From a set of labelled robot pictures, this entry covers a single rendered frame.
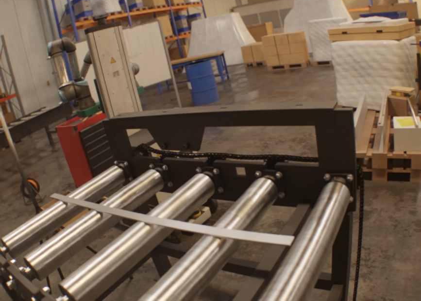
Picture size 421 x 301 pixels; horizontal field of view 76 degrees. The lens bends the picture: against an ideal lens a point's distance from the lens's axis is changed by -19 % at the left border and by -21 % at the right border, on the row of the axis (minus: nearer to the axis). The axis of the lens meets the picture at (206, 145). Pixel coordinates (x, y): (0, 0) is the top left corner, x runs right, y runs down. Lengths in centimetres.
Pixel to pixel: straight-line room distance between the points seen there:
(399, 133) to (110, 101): 240
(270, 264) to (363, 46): 367
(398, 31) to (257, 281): 366
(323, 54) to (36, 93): 952
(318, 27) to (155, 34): 485
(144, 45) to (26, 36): 680
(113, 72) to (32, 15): 999
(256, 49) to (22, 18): 842
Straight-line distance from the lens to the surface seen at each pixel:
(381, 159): 290
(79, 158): 354
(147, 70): 619
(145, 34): 622
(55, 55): 273
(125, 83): 276
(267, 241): 92
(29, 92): 1186
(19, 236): 154
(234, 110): 129
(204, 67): 680
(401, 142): 288
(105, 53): 268
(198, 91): 685
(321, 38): 937
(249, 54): 1134
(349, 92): 470
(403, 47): 430
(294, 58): 951
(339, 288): 155
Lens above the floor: 149
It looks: 19 degrees down
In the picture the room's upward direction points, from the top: 13 degrees counter-clockwise
